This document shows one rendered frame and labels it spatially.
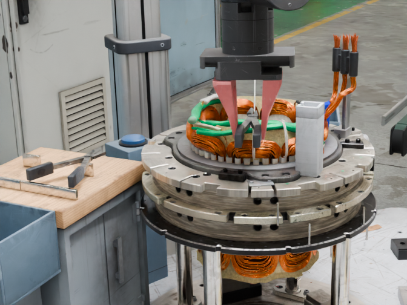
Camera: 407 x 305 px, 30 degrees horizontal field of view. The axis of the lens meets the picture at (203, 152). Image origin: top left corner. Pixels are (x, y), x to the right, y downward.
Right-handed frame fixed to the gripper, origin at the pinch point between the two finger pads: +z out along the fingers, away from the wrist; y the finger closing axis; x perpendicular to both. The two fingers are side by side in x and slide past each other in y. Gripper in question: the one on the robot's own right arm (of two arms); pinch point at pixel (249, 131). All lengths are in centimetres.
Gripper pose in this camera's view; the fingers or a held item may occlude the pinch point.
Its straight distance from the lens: 86.6
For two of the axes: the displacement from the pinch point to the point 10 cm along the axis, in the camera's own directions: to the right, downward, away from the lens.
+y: 9.9, 0.0, -1.2
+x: 1.1, -2.8, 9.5
